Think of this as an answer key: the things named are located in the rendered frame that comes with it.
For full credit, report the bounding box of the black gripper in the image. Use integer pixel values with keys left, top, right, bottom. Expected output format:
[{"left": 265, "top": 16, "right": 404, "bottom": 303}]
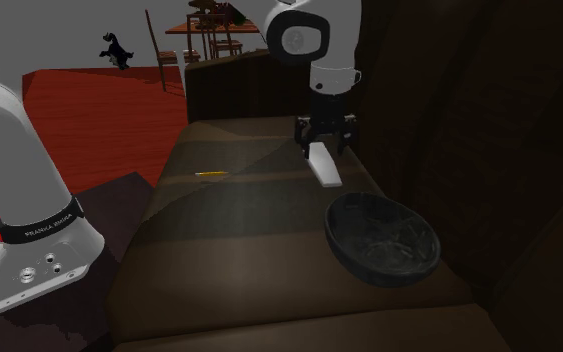
[{"left": 293, "top": 91, "right": 359, "bottom": 160}]

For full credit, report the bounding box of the white flat remote control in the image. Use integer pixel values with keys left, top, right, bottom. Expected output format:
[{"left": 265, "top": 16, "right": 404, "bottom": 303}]
[{"left": 307, "top": 141, "right": 344, "bottom": 188}]

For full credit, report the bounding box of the black bowl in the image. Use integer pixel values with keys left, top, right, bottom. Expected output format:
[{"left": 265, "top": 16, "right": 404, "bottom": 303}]
[{"left": 323, "top": 191, "right": 442, "bottom": 289}]

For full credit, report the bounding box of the wooden chair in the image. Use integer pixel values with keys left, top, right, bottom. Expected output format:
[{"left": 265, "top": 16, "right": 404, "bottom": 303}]
[
  {"left": 185, "top": 12, "right": 245, "bottom": 61},
  {"left": 143, "top": 8, "right": 203, "bottom": 93}
]

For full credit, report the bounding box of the brown sofa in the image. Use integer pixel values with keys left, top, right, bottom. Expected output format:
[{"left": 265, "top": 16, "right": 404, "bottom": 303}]
[{"left": 106, "top": 0, "right": 563, "bottom": 352}]

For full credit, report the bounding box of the wooden dining table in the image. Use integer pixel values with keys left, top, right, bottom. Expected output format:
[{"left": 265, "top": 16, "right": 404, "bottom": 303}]
[{"left": 164, "top": 0, "right": 263, "bottom": 62}]

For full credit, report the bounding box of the black dog figure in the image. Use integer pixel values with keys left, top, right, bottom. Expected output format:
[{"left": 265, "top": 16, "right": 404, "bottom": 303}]
[{"left": 98, "top": 31, "right": 135, "bottom": 71}]

